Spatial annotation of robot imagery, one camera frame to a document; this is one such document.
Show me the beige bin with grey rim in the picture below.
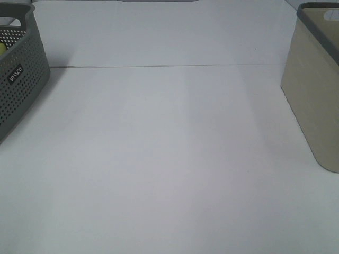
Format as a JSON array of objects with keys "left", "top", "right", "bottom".
[{"left": 281, "top": 2, "right": 338, "bottom": 173}]

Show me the grey perforated plastic basket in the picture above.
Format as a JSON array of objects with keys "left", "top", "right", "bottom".
[{"left": 1, "top": 2, "right": 50, "bottom": 140}]

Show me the yellow-green item in basket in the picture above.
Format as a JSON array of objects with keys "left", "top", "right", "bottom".
[{"left": 0, "top": 43, "right": 7, "bottom": 55}]

